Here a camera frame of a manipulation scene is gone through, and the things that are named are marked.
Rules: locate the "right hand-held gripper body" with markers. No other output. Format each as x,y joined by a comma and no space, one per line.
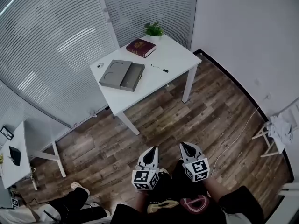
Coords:
197,170

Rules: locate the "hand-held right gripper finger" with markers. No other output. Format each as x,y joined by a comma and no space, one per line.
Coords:
185,156
196,151

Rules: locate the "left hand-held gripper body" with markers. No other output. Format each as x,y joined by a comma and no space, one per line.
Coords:
144,178

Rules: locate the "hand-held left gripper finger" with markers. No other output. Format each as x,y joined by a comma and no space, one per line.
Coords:
142,160
156,158

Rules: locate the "grey box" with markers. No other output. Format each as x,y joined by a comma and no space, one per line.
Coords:
114,74

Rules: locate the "white marker pen black cap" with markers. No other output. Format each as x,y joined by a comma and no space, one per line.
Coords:
158,67

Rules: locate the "person's left forearm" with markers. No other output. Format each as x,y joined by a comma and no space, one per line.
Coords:
143,200

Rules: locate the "person's right forearm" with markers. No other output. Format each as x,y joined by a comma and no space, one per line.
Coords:
215,189

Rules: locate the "person's black trousers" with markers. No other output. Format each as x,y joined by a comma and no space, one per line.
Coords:
172,183

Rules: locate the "person's black printed shirt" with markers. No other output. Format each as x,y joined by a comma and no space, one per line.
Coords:
198,211

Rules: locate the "metal floor door clamp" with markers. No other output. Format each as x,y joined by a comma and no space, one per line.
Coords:
93,114

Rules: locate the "wooden rack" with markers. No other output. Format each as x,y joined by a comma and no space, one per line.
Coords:
266,136

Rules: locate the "crumpled white cloth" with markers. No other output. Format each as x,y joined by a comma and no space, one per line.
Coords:
280,129

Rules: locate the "white table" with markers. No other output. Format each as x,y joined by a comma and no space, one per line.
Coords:
168,55

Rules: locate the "small round white disc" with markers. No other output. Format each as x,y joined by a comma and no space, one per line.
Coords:
100,66

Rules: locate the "red hardcover book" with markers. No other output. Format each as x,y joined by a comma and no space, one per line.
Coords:
140,47

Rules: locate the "black desk holder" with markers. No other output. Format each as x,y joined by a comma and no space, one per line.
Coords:
16,156

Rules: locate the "white side desk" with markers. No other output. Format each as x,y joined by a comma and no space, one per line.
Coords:
16,174

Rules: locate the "green potted plant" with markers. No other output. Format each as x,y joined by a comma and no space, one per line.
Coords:
153,30

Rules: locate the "yellow flower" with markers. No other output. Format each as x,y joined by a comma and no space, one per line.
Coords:
1,158

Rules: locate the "black picture frame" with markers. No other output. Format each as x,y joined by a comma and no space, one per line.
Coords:
7,132

